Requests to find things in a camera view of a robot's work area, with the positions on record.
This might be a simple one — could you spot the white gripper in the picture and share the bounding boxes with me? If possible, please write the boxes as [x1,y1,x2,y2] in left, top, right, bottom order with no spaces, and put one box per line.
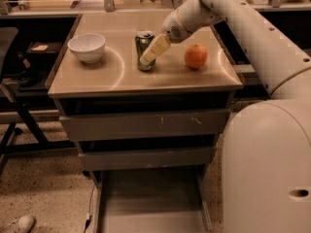
[139,11,190,66]

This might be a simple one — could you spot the green soda can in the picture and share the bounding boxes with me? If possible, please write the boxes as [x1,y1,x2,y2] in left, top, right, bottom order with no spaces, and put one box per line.
[135,30,156,72]

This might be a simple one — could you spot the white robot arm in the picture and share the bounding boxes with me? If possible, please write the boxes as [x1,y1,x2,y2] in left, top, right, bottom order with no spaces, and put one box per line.
[140,0,311,233]

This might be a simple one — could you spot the grey drawer cabinet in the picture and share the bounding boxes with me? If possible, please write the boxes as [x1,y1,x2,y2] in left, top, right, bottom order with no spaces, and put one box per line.
[44,9,245,233]

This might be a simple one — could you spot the top grey drawer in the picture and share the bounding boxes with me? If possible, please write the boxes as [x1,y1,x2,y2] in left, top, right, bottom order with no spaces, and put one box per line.
[55,91,233,142]

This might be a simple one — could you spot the grey drawer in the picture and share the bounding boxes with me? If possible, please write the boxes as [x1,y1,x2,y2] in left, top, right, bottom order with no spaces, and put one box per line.
[55,91,233,142]
[76,134,218,171]
[92,167,214,233]

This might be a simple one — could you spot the middle grey drawer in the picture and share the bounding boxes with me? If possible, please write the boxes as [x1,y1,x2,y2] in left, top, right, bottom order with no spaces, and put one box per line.
[76,134,218,171]

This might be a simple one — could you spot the bottom grey drawer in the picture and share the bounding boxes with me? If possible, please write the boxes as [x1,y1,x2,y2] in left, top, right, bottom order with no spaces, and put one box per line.
[92,167,214,233]

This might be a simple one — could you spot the orange fruit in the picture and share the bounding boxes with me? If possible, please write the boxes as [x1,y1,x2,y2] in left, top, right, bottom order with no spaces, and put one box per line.
[184,45,208,69]

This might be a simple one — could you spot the white ceramic bowl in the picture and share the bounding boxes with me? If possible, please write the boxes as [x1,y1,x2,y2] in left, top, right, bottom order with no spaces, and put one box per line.
[67,33,106,63]

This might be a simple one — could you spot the black box with label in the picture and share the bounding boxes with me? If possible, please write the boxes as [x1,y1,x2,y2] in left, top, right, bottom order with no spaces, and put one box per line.
[26,42,62,54]

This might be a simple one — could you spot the white shoe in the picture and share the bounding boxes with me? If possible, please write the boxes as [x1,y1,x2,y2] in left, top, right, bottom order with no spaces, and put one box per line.
[0,216,36,233]

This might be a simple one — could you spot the black desk frame left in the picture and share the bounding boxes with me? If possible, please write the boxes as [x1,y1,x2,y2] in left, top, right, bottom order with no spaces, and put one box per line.
[0,78,77,177]

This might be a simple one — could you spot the white floor cable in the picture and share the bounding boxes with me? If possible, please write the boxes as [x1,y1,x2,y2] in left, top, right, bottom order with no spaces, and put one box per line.
[83,183,97,233]

